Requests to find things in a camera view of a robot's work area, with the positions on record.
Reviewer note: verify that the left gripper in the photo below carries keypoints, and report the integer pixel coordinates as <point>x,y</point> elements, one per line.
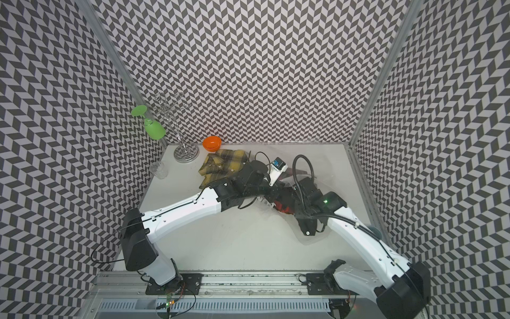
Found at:
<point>275,189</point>

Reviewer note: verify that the yellow plaid shirt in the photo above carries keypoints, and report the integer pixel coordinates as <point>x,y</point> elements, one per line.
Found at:
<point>222,164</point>

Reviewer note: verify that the clear plastic vacuum bag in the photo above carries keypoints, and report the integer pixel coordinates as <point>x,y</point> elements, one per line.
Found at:
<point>332,171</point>

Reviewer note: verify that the red black plaid shirt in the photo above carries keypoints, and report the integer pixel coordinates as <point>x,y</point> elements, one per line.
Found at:
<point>298,206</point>

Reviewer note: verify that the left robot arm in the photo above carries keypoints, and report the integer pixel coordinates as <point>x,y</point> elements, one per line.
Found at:
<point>140,232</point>

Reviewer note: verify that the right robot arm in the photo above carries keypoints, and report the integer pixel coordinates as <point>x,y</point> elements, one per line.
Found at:
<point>399,288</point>

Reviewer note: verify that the teal mug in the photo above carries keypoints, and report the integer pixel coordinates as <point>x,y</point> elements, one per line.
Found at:
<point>375,232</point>

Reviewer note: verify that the orange bowl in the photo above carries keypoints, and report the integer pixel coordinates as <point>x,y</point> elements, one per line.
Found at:
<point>212,143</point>

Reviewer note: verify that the chrome glass holder stand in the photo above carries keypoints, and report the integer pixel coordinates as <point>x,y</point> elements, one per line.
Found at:
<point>167,108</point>

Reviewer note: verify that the clear glass cup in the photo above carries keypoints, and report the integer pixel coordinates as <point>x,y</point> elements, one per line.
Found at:
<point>159,170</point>

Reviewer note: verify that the green plastic wine glass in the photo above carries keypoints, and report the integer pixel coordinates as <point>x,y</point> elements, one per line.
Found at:
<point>152,127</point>

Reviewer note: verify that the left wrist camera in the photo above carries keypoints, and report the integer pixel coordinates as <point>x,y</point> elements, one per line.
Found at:
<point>277,168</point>

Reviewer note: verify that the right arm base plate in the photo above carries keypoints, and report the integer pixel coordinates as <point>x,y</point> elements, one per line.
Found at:
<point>318,285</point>

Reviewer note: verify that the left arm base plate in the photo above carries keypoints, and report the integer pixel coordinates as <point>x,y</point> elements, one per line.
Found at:
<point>191,282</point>

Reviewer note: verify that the aluminium front rail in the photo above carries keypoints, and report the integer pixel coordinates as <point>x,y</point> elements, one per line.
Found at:
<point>277,284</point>

